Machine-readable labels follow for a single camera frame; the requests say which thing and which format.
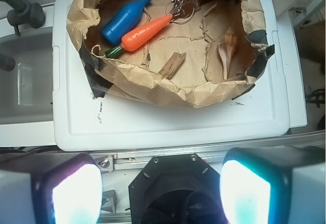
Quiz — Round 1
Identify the pink conch seashell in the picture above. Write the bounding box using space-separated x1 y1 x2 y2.
218 27 238 80

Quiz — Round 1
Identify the orange plastic toy carrot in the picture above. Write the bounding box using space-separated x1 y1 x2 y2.
105 14 174 59

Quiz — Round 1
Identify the white plastic bin lid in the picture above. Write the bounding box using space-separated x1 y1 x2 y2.
52 0 290 151

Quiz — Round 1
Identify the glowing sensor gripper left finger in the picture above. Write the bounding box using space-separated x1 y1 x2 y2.
1 153 102 223

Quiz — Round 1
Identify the brown paper bag tray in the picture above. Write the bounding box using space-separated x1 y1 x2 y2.
67 0 275 108

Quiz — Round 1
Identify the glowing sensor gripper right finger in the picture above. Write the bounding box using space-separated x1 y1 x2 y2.
220 146 325 223

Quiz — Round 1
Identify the brown wood chip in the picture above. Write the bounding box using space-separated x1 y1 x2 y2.
158 52 186 79

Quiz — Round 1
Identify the black octagonal mount plate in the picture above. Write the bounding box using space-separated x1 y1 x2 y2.
128 154 228 223

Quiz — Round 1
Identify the clear plastic storage bin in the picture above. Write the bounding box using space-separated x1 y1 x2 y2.
0 25 56 133

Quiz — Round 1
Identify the silver key bunch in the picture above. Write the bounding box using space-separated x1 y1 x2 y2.
166 0 204 24

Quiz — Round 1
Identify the blue plastic toy bottle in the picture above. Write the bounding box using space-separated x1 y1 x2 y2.
101 0 152 45

